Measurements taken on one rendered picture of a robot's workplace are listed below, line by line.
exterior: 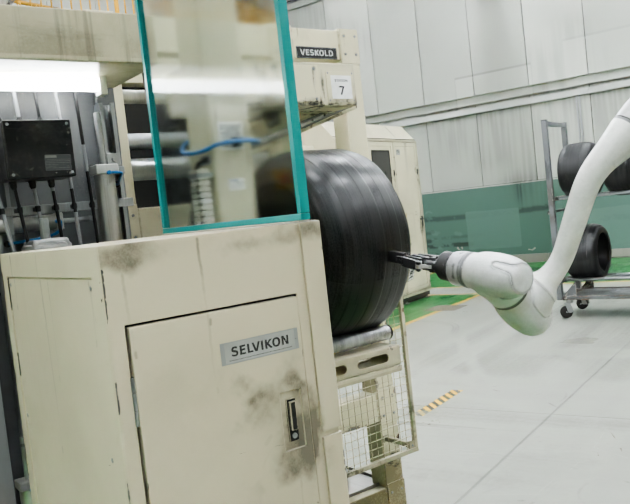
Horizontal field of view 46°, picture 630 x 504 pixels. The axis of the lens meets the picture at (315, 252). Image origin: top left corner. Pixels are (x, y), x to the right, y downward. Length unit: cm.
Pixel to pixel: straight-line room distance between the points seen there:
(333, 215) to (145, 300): 96
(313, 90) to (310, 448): 151
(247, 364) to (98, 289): 27
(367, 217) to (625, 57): 1146
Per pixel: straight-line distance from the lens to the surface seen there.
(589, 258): 745
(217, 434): 120
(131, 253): 112
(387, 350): 221
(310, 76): 255
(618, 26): 1342
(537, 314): 190
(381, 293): 209
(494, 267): 177
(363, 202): 204
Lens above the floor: 128
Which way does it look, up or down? 3 degrees down
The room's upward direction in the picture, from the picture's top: 6 degrees counter-clockwise
